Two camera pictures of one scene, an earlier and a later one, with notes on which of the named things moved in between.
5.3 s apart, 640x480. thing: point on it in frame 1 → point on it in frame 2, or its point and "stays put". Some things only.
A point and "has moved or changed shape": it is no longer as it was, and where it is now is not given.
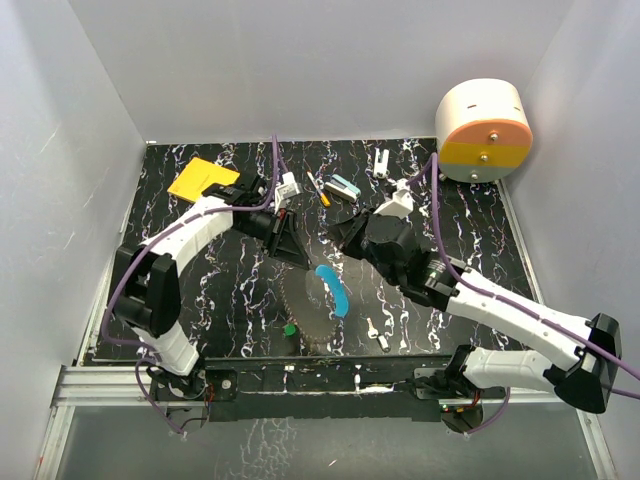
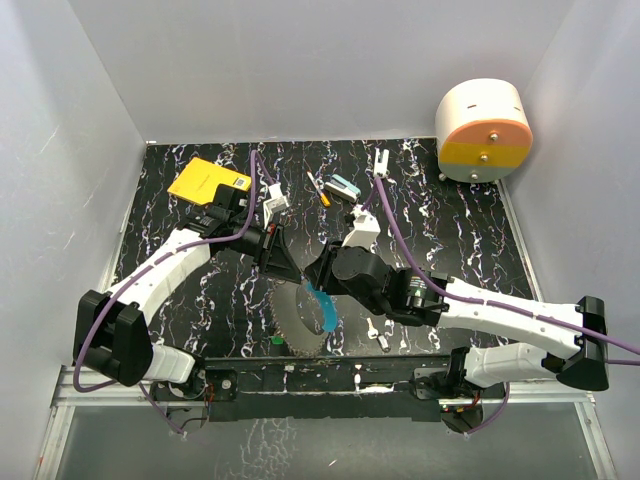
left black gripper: (286, 244) → (272, 255)
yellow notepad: (198, 175) stays put
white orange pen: (323, 197) stays put
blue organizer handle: (340, 300) has moved or changed shape
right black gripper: (348, 232) → (320, 271)
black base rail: (319, 389) stays put
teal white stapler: (343, 188) stays put
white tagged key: (373, 333) stays put
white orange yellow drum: (483, 131) stays put
